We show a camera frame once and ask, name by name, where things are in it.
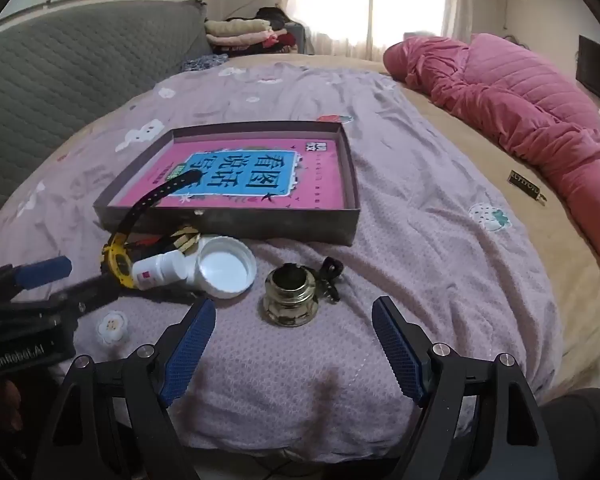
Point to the small black clip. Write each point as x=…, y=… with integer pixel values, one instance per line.
x=330, y=275

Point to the white pill bottle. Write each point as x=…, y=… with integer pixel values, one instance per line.
x=160, y=270

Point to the pink quilt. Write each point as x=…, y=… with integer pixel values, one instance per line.
x=505, y=95

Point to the white curtain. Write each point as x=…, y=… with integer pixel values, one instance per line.
x=370, y=5

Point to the pile of folded clothes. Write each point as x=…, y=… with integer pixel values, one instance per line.
x=240, y=32

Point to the dark cardboard box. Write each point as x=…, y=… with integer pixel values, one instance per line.
x=280, y=225

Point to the pink and blue book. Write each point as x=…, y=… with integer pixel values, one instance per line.
x=320, y=175

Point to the person's left hand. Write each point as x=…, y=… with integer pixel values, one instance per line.
x=2, y=405

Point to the dark patterned cloth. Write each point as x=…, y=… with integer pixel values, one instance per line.
x=202, y=63

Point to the grey quilted headboard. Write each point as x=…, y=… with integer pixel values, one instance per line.
x=70, y=75

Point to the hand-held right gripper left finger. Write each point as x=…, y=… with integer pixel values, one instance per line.
x=190, y=355

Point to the small black gold tube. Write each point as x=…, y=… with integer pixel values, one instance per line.
x=525, y=186

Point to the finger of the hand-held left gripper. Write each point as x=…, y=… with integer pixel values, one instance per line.
x=92, y=294
x=42, y=271

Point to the brass metal jar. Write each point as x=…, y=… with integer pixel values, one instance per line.
x=290, y=300

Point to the purple printed blanket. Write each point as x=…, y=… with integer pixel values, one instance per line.
x=405, y=160

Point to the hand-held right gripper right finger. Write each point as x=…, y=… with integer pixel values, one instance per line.
x=395, y=350

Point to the white bottle cap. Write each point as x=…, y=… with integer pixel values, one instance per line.
x=225, y=267

